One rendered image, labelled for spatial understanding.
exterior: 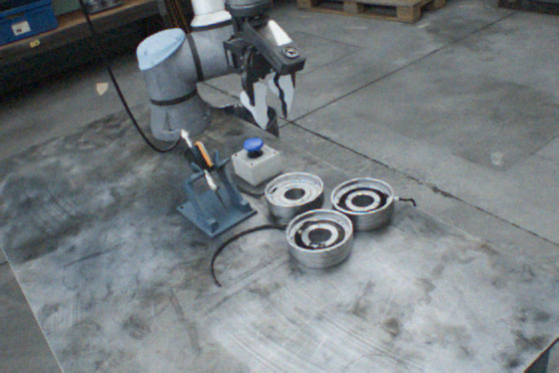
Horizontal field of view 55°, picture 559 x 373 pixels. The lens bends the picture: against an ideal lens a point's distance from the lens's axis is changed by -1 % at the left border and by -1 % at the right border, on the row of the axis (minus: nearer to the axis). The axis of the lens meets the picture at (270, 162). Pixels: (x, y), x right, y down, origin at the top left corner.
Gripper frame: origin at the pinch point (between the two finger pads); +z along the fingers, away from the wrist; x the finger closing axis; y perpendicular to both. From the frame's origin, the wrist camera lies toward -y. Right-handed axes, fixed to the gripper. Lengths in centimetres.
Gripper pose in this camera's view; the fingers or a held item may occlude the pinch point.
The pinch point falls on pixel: (277, 118)
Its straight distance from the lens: 94.7
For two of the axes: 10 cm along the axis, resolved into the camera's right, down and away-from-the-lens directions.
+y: -5.9, -3.3, 7.4
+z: 1.6, 8.5, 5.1
